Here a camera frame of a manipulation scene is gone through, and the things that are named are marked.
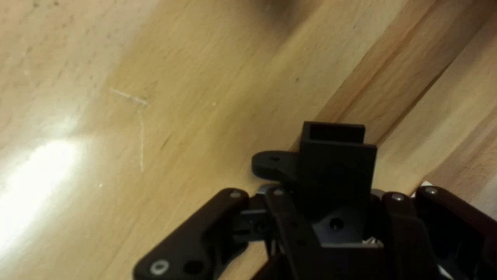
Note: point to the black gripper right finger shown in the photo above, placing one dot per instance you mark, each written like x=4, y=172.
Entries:
x=435, y=236

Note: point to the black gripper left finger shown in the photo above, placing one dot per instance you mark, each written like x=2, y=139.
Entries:
x=204, y=247

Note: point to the tall black bracket part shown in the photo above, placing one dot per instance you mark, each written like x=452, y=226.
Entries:
x=330, y=180

